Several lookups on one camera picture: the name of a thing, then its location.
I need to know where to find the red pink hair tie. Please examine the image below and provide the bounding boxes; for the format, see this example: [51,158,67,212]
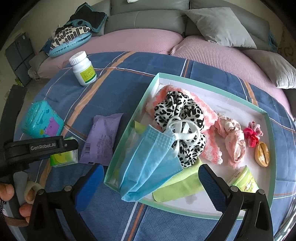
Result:
[242,120,265,148]

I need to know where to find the dark teal folded clothes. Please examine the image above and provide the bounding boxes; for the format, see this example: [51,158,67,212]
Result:
[55,3,107,36]

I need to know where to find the grey throw pillow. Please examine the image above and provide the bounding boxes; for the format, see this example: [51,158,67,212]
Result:
[185,7,257,49]
[239,49,295,90]

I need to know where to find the grey white plush dog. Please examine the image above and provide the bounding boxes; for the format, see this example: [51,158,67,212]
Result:
[127,0,139,4]

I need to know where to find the purple wipes packet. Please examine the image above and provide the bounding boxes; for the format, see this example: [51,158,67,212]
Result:
[79,113,123,166]

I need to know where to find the teal toy case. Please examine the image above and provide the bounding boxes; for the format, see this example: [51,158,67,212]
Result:
[21,100,64,138]

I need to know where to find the green microfiber cloth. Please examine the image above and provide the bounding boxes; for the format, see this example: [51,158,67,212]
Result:
[134,120,205,203]

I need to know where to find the green tissue pack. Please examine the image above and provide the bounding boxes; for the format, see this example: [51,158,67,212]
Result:
[50,149,78,168]
[228,166,259,193]

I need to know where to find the pink white fuzzy sock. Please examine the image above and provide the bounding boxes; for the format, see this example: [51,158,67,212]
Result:
[145,85,223,165]

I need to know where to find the white pill bottle green label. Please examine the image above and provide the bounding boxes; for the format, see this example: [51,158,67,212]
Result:
[69,51,97,86]

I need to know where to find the pink sofa seat cover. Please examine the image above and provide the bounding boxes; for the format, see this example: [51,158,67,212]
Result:
[37,29,295,117]

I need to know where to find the black white leopard scrunchie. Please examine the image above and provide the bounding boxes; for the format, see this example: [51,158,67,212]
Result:
[154,91,206,168]

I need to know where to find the blue patterned round cushion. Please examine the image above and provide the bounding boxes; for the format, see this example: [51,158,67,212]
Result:
[49,26,92,58]

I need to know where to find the pink floral scrunchie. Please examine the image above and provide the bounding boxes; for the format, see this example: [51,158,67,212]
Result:
[214,113,246,169]

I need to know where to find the grey leather sofa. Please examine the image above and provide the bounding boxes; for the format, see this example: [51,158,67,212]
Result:
[29,1,273,78]

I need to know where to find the white tray teal rim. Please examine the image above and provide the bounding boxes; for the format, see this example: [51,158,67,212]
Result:
[103,72,277,220]

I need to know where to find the dark grey cabinet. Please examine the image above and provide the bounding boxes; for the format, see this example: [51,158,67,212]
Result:
[5,33,35,86]

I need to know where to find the blue face mask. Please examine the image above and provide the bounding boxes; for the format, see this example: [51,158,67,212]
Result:
[117,126,184,202]

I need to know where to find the gold hair clip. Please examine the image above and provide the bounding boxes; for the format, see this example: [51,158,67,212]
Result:
[254,142,271,167]

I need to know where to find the person's left hand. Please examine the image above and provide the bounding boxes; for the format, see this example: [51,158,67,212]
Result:
[1,181,44,223]

